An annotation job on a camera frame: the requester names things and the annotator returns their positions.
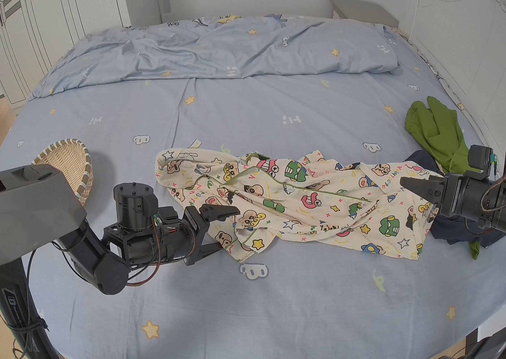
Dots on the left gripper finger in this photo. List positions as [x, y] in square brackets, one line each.
[209, 250]
[221, 211]

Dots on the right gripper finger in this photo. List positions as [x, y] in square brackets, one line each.
[419, 185]
[435, 197]

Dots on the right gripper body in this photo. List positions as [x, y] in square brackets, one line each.
[470, 199]

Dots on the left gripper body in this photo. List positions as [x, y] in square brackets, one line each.
[170, 248]

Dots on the cream printed pyjama top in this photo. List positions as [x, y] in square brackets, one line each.
[300, 207]

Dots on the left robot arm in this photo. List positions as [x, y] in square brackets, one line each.
[39, 207]

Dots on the dark blue garment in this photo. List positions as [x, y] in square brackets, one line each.
[458, 230]

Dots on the bed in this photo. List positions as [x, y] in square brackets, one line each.
[276, 302]

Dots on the round woven basket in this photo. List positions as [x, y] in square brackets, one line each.
[67, 159]

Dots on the green shorts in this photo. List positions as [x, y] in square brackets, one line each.
[438, 132]

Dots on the pale blue quilt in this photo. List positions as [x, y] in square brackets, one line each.
[237, 48]

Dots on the grey bedside table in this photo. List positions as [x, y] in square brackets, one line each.
[355, 9]

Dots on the white wardrobe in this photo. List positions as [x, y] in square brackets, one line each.
[39, 13]

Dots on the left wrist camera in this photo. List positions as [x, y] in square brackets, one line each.
[168, 217]

